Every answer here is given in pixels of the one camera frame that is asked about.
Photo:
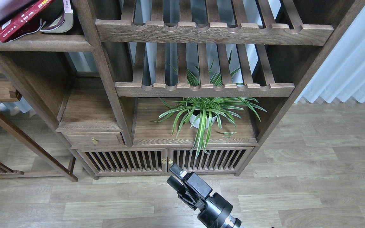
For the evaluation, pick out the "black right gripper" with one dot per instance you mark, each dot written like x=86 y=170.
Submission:
x=194 y=192

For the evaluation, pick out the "maroon book white characters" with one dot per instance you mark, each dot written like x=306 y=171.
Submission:
x=63 y=23

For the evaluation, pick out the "red paperback book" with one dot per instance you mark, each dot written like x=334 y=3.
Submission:
x=26 y=22

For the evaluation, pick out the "white paperback book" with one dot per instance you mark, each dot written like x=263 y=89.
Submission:
x=9 y=8

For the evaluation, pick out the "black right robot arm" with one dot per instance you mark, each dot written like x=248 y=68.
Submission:
x=215 y=210

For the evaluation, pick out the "white plant pot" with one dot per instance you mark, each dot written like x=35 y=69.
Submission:
x=196 y=117

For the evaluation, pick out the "green spider plant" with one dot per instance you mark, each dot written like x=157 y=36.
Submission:
x=220 y=106

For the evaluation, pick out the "brass drawer knob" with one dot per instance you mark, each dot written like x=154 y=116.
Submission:
x=94 y=141

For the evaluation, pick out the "dark wooden bookshelf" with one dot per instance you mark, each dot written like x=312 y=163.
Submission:
x=104 y=77

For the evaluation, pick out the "white curtain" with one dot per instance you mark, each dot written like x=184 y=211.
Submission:
x=342 y=75

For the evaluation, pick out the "wooden side rack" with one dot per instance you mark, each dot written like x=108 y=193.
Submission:
x=17 y=156

